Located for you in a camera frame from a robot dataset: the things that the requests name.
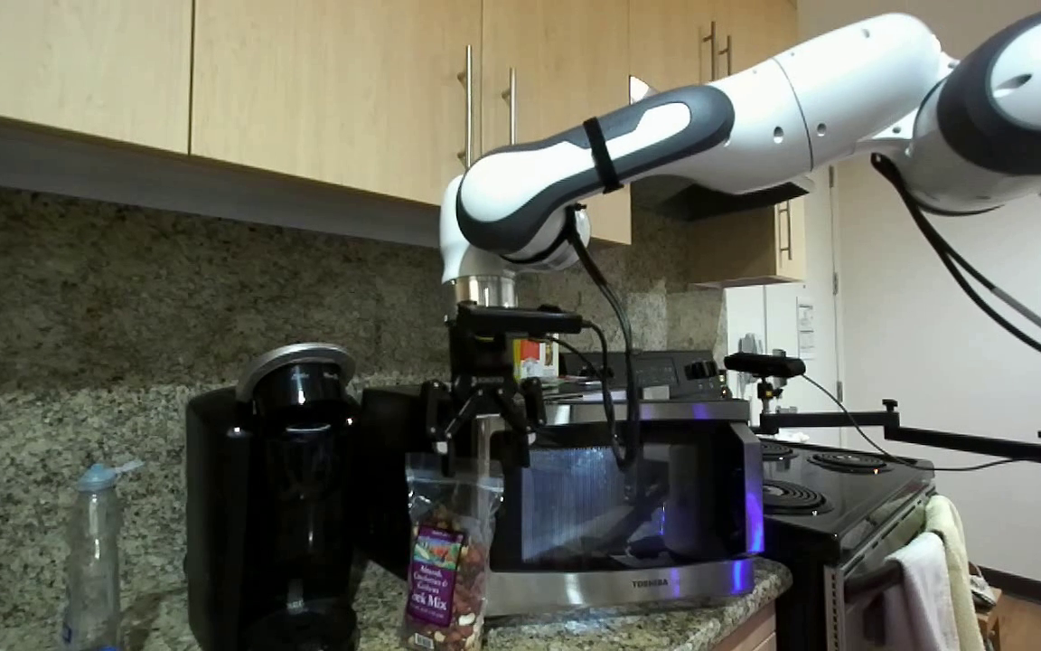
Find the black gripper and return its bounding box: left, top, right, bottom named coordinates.
left=420, top=330, right=551, bottom=464

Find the clear trail mix packet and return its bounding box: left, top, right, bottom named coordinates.
left=401, top=452, right=503, bottom=651

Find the yellow red snack box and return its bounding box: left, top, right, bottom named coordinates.
left=510, top=336, right=563, bottom=386

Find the black pod coffee maker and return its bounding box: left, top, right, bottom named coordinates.
left=186, top=341, right=368, bottom=651

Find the stainless steel black microwave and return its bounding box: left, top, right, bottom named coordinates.
left=355, top=353, right=775, bottom=622

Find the black kitchen stove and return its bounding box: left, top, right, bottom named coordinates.
left=748, top=438, right=942, bottom=651

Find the clear plastic water bottle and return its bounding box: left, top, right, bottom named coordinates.
left=63, top=452, right=144, bottom=651

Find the white hanging towel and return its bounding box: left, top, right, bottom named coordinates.
left=885, top=528, right=960, bottom=651

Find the pale yellow hanging towel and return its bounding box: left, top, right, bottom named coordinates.
left=921, top=492, right=992, bottom=651

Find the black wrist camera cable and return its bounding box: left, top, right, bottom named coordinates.
left=544, top=227, right=649, bottom=476

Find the black camera on mount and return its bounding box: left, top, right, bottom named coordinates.
left=722, top=346, right=810, bottom=427

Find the black velcro strap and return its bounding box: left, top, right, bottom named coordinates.
left=578, top=113, right=626, bottom=196

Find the wooden wall cabinet door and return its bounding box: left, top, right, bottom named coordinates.
left=716, top=0, right=804, bottom=64
left=631, top=0, right=720, bottom=98
left=188, top=0, right=486, bottom=209
left=772, top=196, right=814, bottom=284
left=482, top=0, right=635, bottom=248
left=0, top=0, right=196, bottom=160

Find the black hanging cable bundle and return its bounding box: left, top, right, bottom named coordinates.
left=868, top=151, right=1041, bottom=379

